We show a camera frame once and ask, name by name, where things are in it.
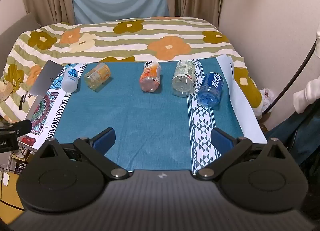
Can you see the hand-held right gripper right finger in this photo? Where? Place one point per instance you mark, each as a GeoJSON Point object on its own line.
{"type": "Point", "coordinates": [222, 141]}

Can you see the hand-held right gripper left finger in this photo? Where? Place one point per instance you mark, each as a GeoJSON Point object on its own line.
{"type": "Point", "coordinates": [105, 140]}

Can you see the white paper sheet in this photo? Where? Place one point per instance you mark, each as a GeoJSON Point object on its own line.
{"type": "Point", "coordinates": [246, 110]}

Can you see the teal tablecloth with white band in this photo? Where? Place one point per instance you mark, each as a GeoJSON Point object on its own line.
{"type": "Point", "coordinates": [140, 120]}

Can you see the mandala print cloth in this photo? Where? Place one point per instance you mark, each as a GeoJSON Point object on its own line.
{"type": "Point", "coordinates": [47, 115]}

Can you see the blue plastic bottle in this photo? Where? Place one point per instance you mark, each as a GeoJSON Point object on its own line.
{"type": "Point", "coordinates": [210, 88]}

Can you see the white plastic bag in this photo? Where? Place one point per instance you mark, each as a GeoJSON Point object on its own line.
{"type": "Point", "coordinates": [267, 97]}

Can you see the clear bottle with yellow label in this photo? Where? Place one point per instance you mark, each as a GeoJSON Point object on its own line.
{"type": "Point", "coordinates": [98, 75]}

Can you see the silver laptop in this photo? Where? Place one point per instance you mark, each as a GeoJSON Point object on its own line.
{"type": "Point", "coordinates": [48, 77]}

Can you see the white bottle with blue label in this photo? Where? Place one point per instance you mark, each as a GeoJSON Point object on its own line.
{"type": "Point", "coordinates": [69, 78]}

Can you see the clear bottle with white label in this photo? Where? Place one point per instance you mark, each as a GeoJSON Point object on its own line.
{"type": "Point", "coordinates": [183, 78]}

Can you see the dark blue clothing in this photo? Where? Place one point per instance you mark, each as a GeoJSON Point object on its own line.
{"type": "Point", "coordinates": [297, 135]}

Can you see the orange labelled plastic bottle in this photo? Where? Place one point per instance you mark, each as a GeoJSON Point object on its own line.
{"type": "Point", "coordinates": [150, 77]}

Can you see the white garment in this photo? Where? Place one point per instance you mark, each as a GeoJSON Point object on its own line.
{"type": "Point", "coordinates": [307, 93]}

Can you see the grey headboard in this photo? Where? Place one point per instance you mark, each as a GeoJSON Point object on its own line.
{"type": "Point", "coordinates": [17, 25]}

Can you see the floral striped blanket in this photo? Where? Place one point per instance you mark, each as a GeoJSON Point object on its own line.
{"type": "Point", "coordinates": [160, 35]}

